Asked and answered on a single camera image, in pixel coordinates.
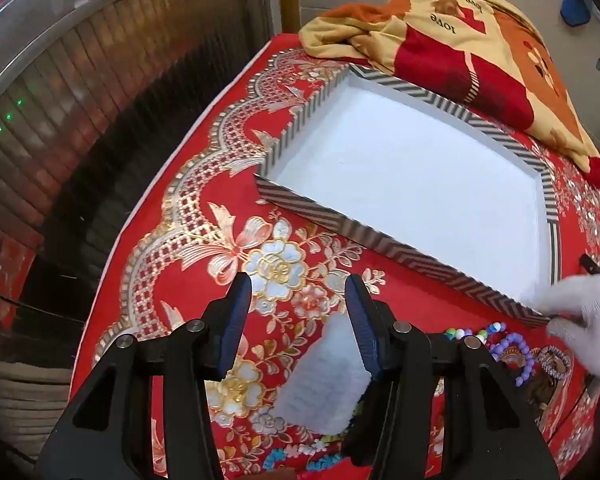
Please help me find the striped tray with white lining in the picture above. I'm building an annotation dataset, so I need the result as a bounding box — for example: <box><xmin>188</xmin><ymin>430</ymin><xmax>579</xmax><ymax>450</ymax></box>
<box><xmin>254</xmin><ymin>64</ymin><xmax>562</xmax><ymax>326</ymax></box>

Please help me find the blue object on wall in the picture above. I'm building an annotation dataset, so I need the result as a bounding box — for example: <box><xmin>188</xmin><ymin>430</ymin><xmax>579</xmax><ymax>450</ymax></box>
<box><xmin>560</xmin><ymin>0</ymin><xmax>591</xmax><ymax>27</ymax></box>

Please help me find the white fluffy headband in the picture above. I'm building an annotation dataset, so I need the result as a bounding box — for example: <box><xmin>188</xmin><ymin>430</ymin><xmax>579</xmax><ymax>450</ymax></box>
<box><xmin>273</xmin><ymin>313</ymin><xmax>372</xmax><ymax>436</ymax></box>

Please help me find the red floral bed cover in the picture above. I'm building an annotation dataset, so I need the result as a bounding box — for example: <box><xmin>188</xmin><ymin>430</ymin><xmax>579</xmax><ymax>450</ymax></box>
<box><xmin>71</xmin><ymin>34</ymin><xmax>600</xmax><ymax>479</ymax></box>

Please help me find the purple bead bracelet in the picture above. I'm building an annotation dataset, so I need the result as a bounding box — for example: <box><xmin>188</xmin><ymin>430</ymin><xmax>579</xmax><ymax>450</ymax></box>
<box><xmin>488</xmin><ymin>331</ymin><xmax>538</xmax><ymax>389</ymax></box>

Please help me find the red yellow love blanket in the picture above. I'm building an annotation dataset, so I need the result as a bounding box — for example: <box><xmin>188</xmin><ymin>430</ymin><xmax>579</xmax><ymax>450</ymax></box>
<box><xmin>299</xmin><ymin>0</ymin><xmax>600</xmax><ymax>188</ymax></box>

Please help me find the silver rhinestone bracelet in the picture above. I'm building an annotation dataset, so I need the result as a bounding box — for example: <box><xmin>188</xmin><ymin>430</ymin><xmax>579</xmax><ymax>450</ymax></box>
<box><xmin>535</xmin><ymin>344</ymin><xmax>575</xmax><ymax>380</ymax></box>

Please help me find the white gloved right hand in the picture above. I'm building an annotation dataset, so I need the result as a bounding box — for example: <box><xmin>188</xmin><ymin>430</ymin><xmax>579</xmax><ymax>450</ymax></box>
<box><xmin>524</xmin><ymin>274</ymin><xmax>600</xmax><ymax>377</ymax></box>

